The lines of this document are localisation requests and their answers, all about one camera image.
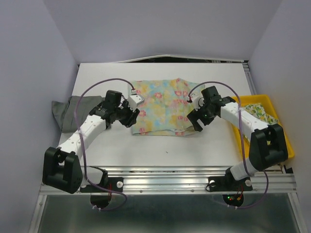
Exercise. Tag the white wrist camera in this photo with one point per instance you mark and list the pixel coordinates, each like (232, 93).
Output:
(135, 100)
(197, 101)

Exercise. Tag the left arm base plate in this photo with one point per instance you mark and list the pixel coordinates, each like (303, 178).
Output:
(106, 193)

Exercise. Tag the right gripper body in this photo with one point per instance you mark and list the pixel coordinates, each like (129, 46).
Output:
(204, 115)

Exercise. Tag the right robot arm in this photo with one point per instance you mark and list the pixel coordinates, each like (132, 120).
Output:
(267, 142)

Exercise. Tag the folded grey skirt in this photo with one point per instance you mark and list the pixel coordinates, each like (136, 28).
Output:
(63, 112)

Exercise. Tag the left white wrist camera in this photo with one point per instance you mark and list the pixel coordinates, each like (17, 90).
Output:
(135, 100)

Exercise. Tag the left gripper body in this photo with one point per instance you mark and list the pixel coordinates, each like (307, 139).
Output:
(124, 112)

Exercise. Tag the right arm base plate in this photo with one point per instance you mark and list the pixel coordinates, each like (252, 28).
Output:
(234, 190)

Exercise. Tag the aluminium rail frame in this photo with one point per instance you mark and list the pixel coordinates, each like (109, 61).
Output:
(174, 200)

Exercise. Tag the pastel floral skirt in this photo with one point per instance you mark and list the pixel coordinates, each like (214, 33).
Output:
(165, 108)

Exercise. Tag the lemon print skirt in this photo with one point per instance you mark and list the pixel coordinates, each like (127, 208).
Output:
(257, 110)

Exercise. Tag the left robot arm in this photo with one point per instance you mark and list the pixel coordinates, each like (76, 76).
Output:
(62, 168)

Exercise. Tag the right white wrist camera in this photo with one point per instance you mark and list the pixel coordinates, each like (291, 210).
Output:
(197, 101)

